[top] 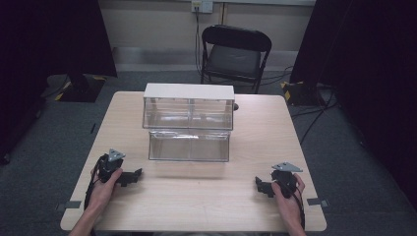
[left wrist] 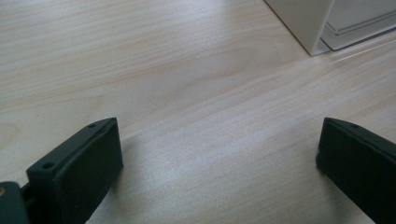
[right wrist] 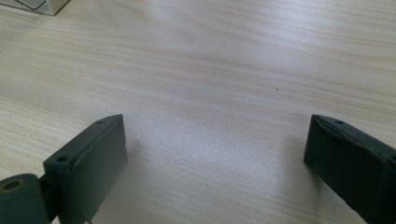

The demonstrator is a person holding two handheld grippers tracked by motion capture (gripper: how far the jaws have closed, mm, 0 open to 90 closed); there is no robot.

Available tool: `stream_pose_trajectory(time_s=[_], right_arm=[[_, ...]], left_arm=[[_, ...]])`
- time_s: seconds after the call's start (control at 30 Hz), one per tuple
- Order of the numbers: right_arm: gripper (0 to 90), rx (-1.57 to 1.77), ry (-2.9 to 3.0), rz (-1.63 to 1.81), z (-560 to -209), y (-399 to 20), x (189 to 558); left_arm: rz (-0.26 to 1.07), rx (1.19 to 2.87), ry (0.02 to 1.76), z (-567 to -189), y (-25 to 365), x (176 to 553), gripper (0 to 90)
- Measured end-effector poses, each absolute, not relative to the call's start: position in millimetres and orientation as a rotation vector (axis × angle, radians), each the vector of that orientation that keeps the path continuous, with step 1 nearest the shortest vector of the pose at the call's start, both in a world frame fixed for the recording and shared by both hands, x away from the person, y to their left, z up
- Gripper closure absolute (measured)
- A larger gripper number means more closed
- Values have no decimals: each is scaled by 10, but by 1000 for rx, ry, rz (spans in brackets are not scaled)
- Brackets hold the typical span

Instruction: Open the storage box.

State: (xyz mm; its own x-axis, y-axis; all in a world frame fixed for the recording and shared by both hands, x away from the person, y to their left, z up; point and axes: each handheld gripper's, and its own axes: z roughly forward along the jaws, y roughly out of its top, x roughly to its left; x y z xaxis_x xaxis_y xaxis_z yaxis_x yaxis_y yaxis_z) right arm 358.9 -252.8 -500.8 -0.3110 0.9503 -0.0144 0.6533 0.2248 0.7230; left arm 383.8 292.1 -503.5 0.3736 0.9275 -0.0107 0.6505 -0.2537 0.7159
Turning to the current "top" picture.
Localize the black wall cable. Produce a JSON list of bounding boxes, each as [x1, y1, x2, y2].
[[195, 9, 204, 77]]

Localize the white wall socket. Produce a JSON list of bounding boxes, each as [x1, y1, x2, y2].
[[191, 0, 214, 15]]

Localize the dark curtain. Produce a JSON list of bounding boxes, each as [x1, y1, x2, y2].
[[0, 0, 118, 165], [289, 0, 417, 201]]

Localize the black yellow striped stand base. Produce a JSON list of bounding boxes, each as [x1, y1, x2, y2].
[[280, 80, 326, 107]]

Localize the black floor cable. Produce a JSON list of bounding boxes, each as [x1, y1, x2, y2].
[[289, 91, 338, 146]]

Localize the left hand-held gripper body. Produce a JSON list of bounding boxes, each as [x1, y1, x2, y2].
[[96, 148, 127, 184]]

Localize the left hand-held gripper cable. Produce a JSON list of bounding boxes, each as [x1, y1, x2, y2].
[[84, 156, 105, 211]]

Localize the hand-held gripper cable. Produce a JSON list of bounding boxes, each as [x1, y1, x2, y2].
[[84, 156, 105, 211], [288, 178, 307, 230]]

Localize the black folding chair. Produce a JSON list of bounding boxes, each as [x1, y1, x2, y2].
[[200, 24, 273, 95]]

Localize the clear drawer cabinet white top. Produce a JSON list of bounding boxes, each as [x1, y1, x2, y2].
[[142, 82, 236, 132]]

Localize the grey tape strip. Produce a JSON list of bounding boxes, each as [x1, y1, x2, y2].
[[306, 197, 330, 208], [54, 200, 83, 211]]

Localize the right hand-held gripper cable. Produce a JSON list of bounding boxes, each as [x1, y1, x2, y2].
[[288, 178, 307, 230]]

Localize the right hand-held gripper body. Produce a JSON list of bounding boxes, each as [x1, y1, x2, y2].
[[270, 160, 304, 200]]

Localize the clear plastic drawer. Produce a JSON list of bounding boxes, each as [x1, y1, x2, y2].
[[148, 129, 232, 163]]

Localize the person's right hand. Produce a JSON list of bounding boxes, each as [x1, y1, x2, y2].
[[270, 172, 307, 224]]

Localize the person's left hand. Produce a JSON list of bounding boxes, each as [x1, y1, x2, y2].
[[87, 167, 124, 211]]

